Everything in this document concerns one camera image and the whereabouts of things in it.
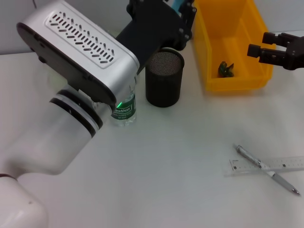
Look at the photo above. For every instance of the clear green-label water bottle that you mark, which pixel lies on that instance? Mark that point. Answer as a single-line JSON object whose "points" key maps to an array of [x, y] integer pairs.
{"points": [[123, 114]]}

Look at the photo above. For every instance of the yellow plastic bin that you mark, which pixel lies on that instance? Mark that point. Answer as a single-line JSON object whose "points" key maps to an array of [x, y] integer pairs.
{"points": [[249, 83]]}

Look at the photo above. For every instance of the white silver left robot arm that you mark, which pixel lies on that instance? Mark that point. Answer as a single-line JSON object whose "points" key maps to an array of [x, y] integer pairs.
{"points": [[59, 142]]}

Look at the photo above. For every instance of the blue and teal scissors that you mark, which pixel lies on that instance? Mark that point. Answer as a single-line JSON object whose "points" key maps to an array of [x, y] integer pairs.
{"points": [[176, 4]]}

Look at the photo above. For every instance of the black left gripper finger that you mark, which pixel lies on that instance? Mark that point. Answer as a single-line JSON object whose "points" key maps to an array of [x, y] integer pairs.
{"points": [[188, 19], [134, 6]]}

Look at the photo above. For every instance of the clear plastic ruler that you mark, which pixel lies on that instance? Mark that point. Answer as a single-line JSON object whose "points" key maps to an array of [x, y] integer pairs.
{"points": [[285, 164]]}

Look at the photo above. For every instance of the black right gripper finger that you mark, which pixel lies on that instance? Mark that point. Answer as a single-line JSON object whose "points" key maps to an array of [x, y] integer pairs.
{"points": [[273, 55], [273, 38]]}

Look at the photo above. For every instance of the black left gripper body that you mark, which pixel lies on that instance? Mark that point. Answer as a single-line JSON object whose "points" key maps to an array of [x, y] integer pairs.
{"points": [[154, 28]]}

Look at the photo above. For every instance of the black mesh pen holder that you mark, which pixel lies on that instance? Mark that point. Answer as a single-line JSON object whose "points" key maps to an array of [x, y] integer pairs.
{"points": [[164, 88]]}

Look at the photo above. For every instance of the green plastic wrapper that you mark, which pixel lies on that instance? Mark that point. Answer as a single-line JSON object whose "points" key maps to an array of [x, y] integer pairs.
{"points": [[226, 70]]}

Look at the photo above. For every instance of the clear grey ballpoint pen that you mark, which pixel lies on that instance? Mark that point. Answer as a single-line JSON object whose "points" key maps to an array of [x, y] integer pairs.
{"points": [[285, 184]]}

